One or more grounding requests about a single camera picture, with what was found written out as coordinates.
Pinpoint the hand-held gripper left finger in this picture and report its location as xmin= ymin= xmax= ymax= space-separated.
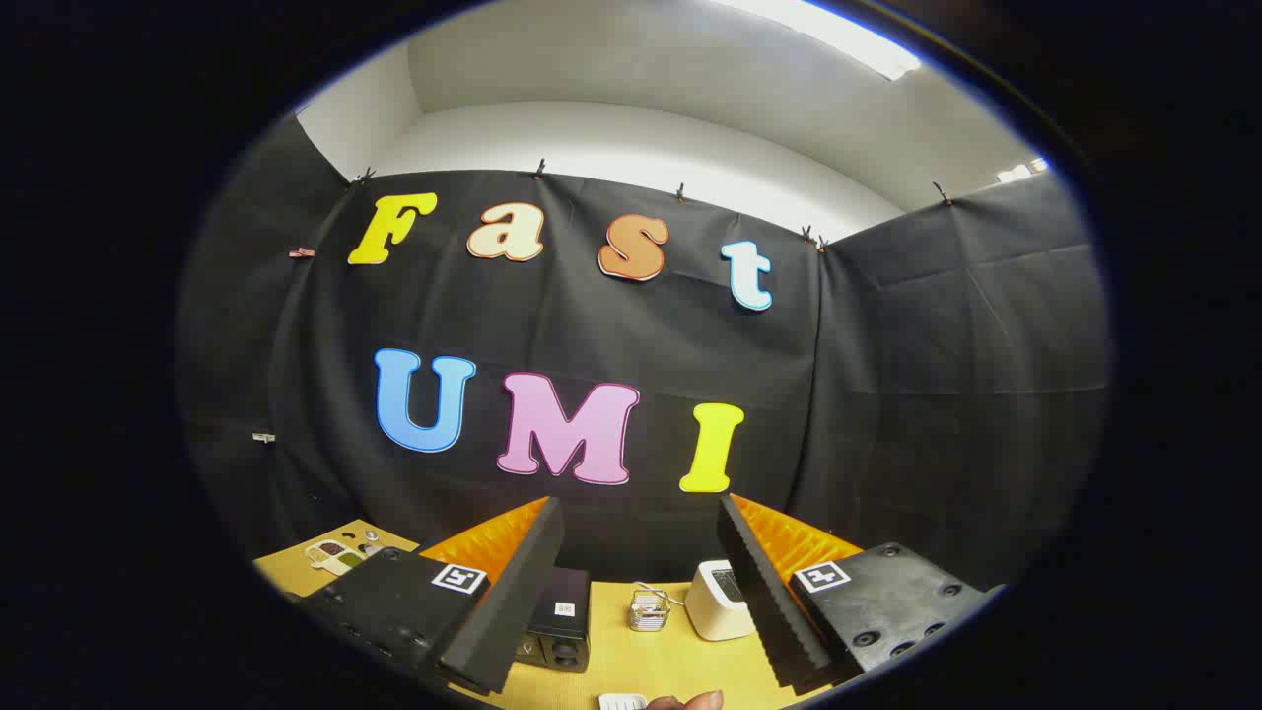
xmin=296 ymin=496 xmax=566 ymax=694

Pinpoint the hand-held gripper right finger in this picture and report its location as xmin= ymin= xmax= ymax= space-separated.
xmin=717 ymin=493 xmax=992 ymax=694

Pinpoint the black toaster oven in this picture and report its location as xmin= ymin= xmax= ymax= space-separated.
xmin=513 ymin=565 xmax=593 ymax=674

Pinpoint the white toaster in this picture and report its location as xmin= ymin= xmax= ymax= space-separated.
xmin=684 ymin=559 xmax=757 ymax=643

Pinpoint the white divided spice dish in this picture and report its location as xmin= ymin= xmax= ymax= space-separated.
xmin=304 ymin=532 xmax=387 ymax=577

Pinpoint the black backdrop cloth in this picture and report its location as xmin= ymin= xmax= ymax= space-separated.
xmin=177 ymin=113 xmax=1113 ymax=593

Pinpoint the ceiling light panel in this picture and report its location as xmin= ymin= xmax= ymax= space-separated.
xmin=710 ymin=0 xmax=924 ymax=83

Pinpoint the metal wire basket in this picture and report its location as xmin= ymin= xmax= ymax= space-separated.
xmin=629 ymin=589 xmax=672 ymax=633

